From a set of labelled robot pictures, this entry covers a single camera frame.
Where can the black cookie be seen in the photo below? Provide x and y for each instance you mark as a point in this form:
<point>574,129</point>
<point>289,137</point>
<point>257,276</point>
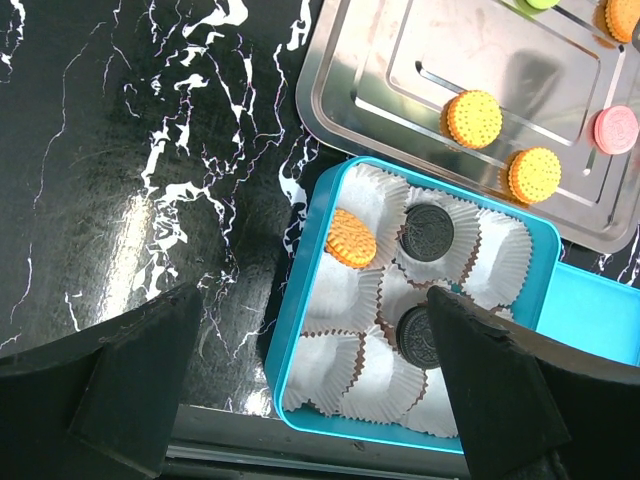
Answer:
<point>428,233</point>
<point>414,338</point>

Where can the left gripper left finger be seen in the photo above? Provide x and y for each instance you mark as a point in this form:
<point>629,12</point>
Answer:
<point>100,403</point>

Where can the orange cookie bottom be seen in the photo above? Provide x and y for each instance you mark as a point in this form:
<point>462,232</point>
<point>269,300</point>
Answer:
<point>534,175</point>

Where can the green cookie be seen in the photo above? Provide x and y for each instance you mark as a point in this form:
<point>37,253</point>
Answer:
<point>536,6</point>

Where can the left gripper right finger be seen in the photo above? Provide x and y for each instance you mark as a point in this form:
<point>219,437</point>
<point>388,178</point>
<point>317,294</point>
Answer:
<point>529,407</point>

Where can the blue cookie tin box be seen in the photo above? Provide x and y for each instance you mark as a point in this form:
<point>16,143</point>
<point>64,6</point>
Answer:
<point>526,309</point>

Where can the white paper cupcake liners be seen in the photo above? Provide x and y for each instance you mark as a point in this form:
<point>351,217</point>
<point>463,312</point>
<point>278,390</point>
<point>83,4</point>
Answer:
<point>347,362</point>

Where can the orange cookie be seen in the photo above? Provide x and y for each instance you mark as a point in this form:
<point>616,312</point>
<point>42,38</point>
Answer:
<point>350,241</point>
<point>621,17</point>
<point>534,175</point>
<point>473,119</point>

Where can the black cookie bottom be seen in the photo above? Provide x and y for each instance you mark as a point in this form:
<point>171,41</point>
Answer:
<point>414,338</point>

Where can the blue tin lid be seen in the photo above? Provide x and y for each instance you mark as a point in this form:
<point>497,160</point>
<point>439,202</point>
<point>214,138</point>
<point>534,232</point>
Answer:
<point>593,314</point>

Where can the steel baking tray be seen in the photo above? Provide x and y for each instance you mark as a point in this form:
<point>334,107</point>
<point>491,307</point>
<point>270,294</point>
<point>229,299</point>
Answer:
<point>378,74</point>

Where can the pink cookie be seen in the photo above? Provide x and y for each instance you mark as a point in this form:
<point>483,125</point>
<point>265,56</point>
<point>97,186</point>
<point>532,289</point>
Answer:
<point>616,130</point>

